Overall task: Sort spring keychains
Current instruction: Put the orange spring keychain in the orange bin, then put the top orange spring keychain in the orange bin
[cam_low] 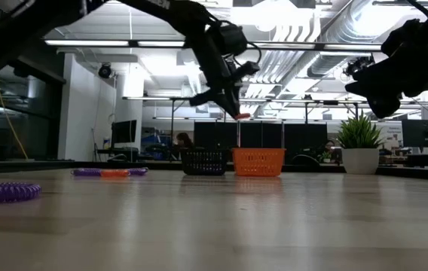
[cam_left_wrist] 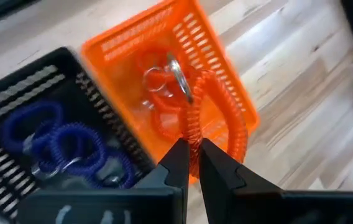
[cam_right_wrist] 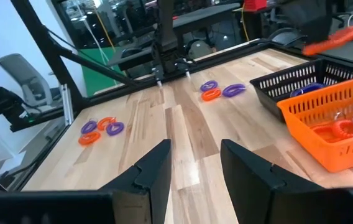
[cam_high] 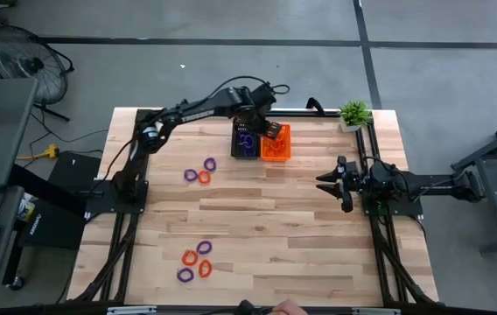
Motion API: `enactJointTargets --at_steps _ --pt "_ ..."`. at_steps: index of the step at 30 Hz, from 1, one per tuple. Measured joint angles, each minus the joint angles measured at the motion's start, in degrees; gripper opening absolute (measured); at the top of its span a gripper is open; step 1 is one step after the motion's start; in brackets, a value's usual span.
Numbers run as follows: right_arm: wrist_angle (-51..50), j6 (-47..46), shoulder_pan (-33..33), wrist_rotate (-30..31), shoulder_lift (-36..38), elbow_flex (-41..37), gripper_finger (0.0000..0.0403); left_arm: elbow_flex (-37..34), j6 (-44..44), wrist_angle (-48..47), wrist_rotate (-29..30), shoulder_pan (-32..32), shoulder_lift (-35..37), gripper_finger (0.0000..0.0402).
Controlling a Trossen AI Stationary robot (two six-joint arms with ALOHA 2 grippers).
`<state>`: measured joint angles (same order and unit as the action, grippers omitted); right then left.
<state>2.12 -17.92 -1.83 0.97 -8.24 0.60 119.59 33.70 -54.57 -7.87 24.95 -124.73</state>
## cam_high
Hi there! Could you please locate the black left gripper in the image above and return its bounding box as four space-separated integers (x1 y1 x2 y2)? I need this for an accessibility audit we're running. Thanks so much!
230 85 284 140

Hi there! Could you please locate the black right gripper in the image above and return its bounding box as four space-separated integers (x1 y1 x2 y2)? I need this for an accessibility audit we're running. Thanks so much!
316 155 366 214

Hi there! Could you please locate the orange plastic basket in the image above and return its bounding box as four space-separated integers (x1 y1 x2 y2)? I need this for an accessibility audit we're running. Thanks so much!
260 123 292 163

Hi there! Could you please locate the black plastic basket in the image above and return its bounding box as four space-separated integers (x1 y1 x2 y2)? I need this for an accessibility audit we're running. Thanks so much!
230 122 262 159

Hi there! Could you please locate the green plant in white pot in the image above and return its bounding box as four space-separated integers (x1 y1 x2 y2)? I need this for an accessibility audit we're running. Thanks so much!
339 100 373 134

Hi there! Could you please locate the person's hand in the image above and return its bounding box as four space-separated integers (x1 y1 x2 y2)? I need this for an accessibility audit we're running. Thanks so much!
272 298 309 315

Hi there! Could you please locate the black rounded object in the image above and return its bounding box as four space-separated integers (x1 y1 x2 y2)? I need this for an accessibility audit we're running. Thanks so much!
234 299 272 315

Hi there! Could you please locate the black flat box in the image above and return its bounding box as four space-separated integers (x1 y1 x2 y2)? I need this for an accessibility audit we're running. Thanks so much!
49 150 103 193

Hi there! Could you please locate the yellow power plug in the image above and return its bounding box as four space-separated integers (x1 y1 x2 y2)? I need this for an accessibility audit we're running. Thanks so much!
16 143 60 161

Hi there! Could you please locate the black floor fan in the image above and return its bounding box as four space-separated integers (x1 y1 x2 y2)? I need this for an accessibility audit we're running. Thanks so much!
0 24 75 123

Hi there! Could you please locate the white blue yellow packet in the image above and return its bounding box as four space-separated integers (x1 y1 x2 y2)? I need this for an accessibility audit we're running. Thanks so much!
16 196 36 222

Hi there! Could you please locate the black caster wheel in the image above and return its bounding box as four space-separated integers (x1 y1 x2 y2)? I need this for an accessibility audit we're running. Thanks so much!
6 275 25 292

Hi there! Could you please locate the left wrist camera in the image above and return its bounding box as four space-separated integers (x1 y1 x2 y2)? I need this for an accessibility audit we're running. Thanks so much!
255 82 278 107

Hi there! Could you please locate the black aluminium rig frame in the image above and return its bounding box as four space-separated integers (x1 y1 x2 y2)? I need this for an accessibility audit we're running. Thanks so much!
66 108 442 315

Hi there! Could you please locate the black frame clamp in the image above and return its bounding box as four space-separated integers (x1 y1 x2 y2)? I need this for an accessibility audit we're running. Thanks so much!
304 96 326 116

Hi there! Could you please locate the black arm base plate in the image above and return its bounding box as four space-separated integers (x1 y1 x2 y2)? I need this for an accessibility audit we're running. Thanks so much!
85 178 150 214
364 199 424 217

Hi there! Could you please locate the silver metal bracket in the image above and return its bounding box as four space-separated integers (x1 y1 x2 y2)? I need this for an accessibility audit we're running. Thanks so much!
351 307 402 315
107 305 158 315

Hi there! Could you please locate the black floor cable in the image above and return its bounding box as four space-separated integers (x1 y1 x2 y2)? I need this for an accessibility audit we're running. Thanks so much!
27 111 110 158

